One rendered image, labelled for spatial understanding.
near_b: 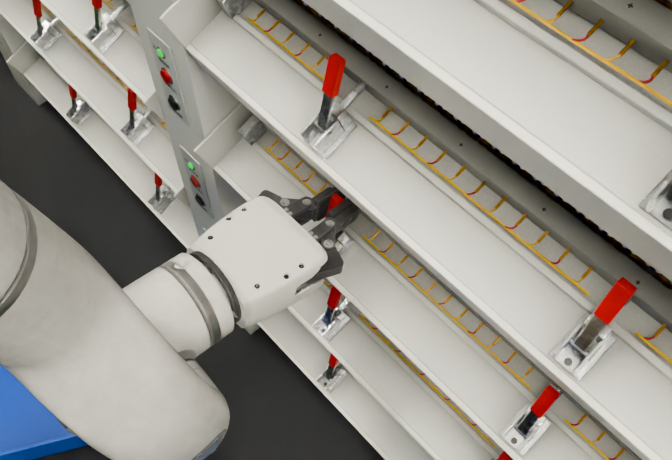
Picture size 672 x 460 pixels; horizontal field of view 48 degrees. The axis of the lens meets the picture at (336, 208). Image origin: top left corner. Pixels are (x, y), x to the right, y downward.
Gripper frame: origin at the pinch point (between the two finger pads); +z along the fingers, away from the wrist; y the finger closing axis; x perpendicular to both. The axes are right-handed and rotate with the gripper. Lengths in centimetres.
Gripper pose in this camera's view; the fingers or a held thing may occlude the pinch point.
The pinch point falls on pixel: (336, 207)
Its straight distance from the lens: 74.9
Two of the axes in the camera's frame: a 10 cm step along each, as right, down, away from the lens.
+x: 1.1, -6.3, -7.7
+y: 6.8, 6.1, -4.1
